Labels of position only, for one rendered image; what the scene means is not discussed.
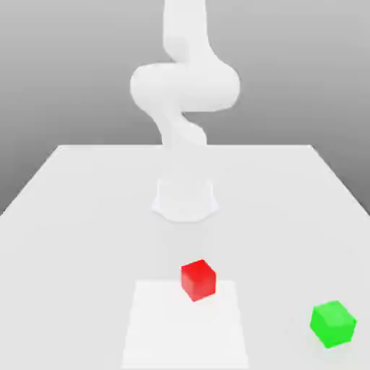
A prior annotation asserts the small green cube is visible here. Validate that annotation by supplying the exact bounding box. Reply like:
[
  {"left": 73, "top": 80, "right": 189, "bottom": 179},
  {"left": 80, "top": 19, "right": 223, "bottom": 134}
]
[{"left": 309, "top": 299, "right": 358, "bottom": 350}]

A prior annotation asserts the small red cube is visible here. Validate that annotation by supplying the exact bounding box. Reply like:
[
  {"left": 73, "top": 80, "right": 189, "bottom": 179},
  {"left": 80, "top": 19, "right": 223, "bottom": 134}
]
[{"left": 180, "top": 258, "right": 218, "bottom": 303}]

